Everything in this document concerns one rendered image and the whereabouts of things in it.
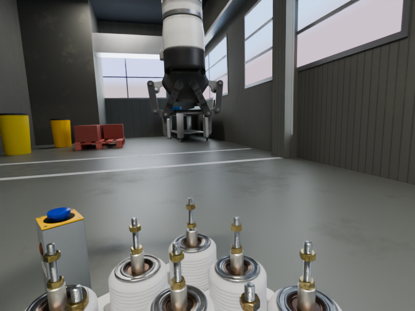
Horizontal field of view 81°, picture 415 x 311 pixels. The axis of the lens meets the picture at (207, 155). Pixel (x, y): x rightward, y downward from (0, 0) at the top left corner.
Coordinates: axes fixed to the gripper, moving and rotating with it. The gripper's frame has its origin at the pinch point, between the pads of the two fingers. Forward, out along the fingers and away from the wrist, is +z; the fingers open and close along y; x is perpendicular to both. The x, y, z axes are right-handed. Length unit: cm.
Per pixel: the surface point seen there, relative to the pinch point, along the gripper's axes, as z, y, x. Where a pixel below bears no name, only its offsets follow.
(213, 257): 24.4, 3.7, -2.9
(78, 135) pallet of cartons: 20, -173, 448
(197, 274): 26.2, 0.3, -4.8
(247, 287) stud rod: 13.4, 2.9, -26.6
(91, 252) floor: 48, -36, 49
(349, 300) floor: 48, 43, 7
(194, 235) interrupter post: 20.4, 0.5, -1.0
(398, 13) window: -72, 160, 115
